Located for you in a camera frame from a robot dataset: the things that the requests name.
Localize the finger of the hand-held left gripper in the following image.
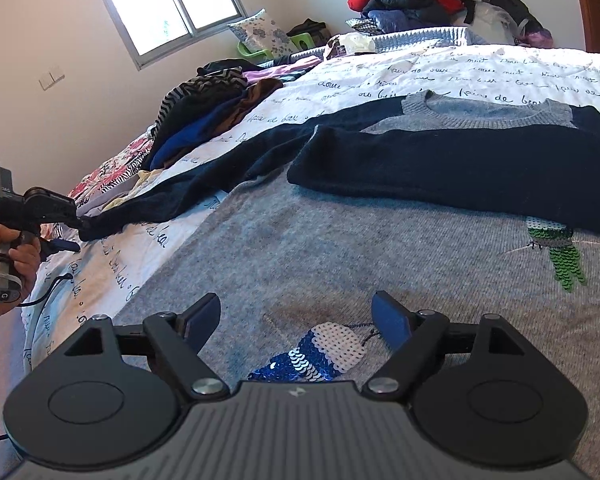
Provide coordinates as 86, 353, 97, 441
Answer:
55, 210, 87, 232
40, 237, 81, 262

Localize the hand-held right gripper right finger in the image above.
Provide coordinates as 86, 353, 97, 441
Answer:
362, 290, 527, 402

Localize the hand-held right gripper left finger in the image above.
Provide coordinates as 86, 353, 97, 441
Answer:
62, 292, 231, 402

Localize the grey navy sequin sweater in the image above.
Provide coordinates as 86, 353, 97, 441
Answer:
77, 90, 600, 480

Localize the person's left hand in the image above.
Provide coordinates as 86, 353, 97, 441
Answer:
0, 222, 43, 322

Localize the pink floral bedsheet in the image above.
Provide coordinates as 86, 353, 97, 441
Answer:
67, 132, 157, 211

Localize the royal blue garment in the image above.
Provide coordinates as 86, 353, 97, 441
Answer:
150, 105, 241, 171

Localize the black folded garment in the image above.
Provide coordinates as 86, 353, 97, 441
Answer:
155, 92, 231, 136

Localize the black white striped garment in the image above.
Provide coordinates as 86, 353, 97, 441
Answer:
152, 66, 251, 141

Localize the window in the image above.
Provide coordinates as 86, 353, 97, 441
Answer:
82, 0, 248, 71

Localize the brown garment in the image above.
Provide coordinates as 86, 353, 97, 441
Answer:
215, 77, 286, 133

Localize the green plastic stool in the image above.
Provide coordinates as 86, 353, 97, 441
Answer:
237, 32, 316, 59

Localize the purple garment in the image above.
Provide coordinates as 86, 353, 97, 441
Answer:
242, 55, 322, 86

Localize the white script-print bed cover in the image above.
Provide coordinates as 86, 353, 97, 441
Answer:
22, 42, 600, 376

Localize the floral pillow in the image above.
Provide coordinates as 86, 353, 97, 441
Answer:
227, 8, 301, 58

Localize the cream crumpled cloth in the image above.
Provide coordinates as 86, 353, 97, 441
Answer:
330, 34, 381, 56

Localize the light blue knitted blanket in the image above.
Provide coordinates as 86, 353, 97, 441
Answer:
325, 25, 491, 58

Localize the black bag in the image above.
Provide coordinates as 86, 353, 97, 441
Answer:
286, 19, 331, 44

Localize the navy puffer jacket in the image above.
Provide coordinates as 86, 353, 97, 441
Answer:
362, 0, 466, 30

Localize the black jacket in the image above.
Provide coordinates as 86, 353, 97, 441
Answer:
489, 0, 545, 32

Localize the black cable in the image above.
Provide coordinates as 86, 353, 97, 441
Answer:
17, 272, 76, 309

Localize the wall switch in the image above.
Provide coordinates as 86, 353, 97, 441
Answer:
37, 71, 66, 91

